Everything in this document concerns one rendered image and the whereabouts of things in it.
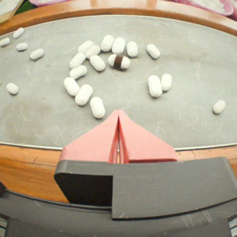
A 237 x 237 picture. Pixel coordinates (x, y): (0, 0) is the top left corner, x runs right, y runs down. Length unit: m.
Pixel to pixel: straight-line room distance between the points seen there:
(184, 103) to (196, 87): 0.05
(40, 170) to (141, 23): 0.35
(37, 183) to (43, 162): 0.04
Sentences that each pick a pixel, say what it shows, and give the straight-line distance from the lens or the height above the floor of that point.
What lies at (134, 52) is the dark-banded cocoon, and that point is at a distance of 0.28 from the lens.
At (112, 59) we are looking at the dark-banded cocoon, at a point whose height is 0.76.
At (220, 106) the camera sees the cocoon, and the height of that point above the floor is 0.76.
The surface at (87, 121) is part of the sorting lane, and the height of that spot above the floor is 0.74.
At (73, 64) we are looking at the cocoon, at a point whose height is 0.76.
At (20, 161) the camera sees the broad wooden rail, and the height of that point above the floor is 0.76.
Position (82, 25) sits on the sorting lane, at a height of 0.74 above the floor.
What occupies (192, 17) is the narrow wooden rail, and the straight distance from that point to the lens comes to 0.41.
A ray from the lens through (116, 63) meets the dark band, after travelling 0.26.
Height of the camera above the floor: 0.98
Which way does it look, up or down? 76 degrees down
